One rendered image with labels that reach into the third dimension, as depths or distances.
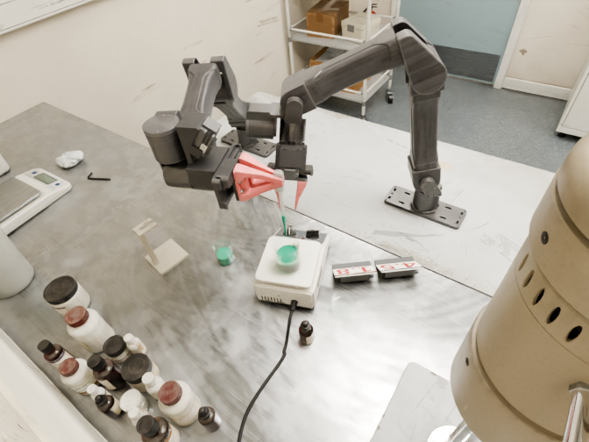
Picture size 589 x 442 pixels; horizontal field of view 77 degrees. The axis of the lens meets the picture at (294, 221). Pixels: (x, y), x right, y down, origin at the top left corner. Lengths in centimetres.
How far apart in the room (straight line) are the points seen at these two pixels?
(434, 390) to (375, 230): 40
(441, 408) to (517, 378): 50
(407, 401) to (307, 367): 19
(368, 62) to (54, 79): 151
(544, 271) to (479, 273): 73
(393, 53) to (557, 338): 60
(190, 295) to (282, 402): 32
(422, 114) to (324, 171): 40
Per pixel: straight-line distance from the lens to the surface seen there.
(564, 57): 353
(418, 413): 75
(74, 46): 201
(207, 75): 84
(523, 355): 24
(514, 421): 29
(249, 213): 102
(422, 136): 85
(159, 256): 99
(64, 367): 82
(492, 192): 113
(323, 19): 292
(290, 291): 77
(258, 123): 80
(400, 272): 86
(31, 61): 194
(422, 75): 75
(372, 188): 107
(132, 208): 117
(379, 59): 75
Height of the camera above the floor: 161
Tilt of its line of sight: 47 degrees down
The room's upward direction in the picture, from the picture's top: 7 degrees counter-clockwise
